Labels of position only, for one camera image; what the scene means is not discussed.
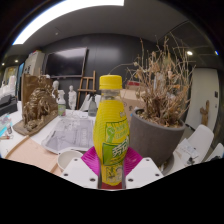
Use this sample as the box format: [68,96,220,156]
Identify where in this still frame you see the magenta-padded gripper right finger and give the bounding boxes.
[121,146,165,190]

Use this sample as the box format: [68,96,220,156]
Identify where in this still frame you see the yellow drink bottle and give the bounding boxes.
[92,74,132,187]

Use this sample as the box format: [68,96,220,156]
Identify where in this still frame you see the white winged figurine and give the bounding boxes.
[51,79,61,99]

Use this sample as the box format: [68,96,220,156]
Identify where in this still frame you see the black wall screen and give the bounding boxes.
[44,46,89,79]

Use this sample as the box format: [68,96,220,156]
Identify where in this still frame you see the white cabinet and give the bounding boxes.
[22,50,46,78]

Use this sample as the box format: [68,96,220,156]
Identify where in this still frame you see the brown relief sculpture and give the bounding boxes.
[13,73,60,137]

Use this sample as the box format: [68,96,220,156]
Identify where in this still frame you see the colourful booklet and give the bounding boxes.
[0,113,14,140]

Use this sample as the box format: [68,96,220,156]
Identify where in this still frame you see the red container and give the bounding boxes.
[128,80,141,88]

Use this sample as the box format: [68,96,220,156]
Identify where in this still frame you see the tan flat mat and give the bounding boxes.
[4,135,68,176]

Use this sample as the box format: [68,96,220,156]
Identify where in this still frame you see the cardboard box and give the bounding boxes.
[119,79,148,121]

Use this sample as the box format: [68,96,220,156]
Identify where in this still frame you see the spray bottle with green liquid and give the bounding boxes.
[57,89,68,117]

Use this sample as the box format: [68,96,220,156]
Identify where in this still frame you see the grey plant saucer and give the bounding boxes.
[159,152,177,177]

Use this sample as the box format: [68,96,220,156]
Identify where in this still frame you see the wooden figure statue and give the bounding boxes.
[199,99,211,127]

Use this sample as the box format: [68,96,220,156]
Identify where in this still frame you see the grey pot with dry plant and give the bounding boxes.
[109,32,198,168]

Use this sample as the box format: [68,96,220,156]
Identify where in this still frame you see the printed paper sheet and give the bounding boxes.
[41,114,96,155]

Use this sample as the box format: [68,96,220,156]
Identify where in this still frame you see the grey spray bottle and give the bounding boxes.
[87,93,99,118]

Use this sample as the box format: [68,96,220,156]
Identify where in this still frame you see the round recessed ceiling lights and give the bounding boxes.
[185,49,220,57]

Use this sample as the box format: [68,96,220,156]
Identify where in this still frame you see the long white ceiling light strip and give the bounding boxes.
[12,0,125,46]

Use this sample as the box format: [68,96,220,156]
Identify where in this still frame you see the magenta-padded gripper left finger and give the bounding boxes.
[61,146,103,190]

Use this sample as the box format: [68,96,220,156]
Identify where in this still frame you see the wooden easel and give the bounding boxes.
[75,69,98,111]

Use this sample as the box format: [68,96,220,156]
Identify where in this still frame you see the white standing figurine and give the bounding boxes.
[67,84,78,111]

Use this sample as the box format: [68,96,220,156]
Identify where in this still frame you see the black device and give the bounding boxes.
[0,94,18,118]

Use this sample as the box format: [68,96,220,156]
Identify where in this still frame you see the pile of papers and books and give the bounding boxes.
[173,138,201,164]

